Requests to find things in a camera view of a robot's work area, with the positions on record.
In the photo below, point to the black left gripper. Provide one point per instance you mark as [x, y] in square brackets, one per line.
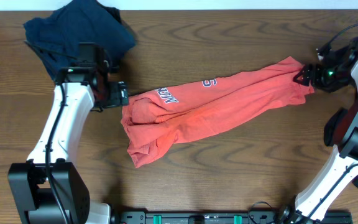
[114, 99]

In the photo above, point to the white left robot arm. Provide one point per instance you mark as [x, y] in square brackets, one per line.
[47, 187]

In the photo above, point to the navy blue folded shirt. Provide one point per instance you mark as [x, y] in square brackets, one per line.
[58, 36]

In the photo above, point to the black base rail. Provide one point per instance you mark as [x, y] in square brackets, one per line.
[139, 217]

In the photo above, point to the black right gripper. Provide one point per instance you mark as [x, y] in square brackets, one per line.
[316, 81]

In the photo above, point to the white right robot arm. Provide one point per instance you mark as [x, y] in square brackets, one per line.
[311, 205]

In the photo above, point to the red printed t-shirt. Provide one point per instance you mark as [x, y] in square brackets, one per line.
[157, 119]

